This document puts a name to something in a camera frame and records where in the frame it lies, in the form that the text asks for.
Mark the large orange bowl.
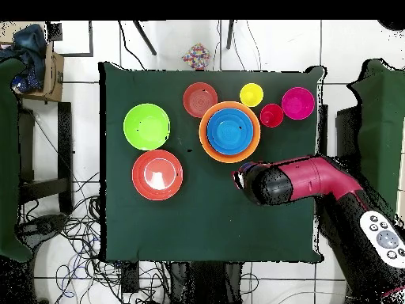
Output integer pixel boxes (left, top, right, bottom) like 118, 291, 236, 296
198, 101, 262, 165

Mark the large blue bowl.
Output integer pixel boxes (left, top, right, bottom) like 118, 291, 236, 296
206, 108, 255, 156

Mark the pink bowl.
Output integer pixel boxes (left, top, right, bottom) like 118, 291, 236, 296
281, 86, 316, 121

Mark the dark green tablecloth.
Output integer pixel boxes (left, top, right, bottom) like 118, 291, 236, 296
99, 61, 327, 264

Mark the red cup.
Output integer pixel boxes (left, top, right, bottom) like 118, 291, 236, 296
259, 103, 285, 128

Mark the wide red bowl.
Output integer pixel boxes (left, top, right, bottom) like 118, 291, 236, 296
131, 149, 184, 202

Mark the yellow cup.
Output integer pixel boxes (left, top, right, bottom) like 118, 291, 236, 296
239, 82, 264, 108

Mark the small red bowl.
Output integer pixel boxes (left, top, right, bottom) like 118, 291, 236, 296
182, 82, 218, 119

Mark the green bowl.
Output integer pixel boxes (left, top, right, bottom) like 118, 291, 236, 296
123, 103, 171, 151

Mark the colourful patterned box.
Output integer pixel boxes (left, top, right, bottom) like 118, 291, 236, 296
181, 43, 211, 70

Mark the black tripod leg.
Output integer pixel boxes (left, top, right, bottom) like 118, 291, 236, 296
132, 20, 158, 57
225, 20, 236, 51

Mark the black floor box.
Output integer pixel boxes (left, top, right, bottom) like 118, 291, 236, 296
121, 261, 140, 294

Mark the green cloth covered table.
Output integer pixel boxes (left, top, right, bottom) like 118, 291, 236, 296
343, 59, 405, 216
0, 58, 33, 263

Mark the black caster base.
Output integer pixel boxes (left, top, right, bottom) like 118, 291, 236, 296
15, 214, 68, 246

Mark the cardboard box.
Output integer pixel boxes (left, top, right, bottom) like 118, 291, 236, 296
15, 42, 65, 103

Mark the blue cloth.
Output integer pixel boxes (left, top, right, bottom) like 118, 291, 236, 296
0, 24, 47, 93

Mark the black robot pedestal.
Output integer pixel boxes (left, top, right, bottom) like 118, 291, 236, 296
168, 261, 244, 304

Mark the tangle of cables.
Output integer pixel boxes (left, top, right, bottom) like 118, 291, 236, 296
17, 172, 172, 304

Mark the black stool frame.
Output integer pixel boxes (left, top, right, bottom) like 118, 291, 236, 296
17, 101, 74, 215

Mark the black floor frame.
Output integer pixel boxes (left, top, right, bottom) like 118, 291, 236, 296
47, 20, 95, 59

